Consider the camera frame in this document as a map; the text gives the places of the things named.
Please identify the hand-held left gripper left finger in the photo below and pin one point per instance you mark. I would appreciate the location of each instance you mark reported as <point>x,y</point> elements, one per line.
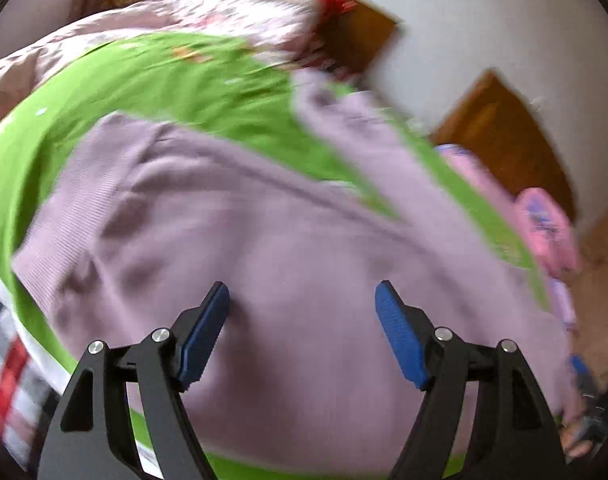
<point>206,335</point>

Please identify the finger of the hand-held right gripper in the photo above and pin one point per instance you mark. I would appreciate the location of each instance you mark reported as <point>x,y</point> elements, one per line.
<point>580,367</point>

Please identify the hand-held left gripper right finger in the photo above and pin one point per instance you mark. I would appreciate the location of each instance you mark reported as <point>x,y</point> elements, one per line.
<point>399,330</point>

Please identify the person's right hand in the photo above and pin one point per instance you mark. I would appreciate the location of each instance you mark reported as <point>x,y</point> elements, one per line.
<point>574,440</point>

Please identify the pink printed pillow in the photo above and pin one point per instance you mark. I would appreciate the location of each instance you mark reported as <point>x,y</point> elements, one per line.
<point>546,225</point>

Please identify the pink blanket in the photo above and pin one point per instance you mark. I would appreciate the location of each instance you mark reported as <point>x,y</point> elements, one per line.
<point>479,175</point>

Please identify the red plaid bed sheet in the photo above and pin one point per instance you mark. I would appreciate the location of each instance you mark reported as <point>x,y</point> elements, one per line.
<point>9,375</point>

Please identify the wooden headboard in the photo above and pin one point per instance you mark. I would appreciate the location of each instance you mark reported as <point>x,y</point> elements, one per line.
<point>364,35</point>
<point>504,125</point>

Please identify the green cartoon print bed sheet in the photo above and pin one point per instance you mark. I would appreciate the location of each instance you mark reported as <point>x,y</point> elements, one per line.
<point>159,80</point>

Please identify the pink floral quilt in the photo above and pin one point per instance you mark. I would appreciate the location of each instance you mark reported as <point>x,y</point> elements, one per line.
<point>234,15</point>

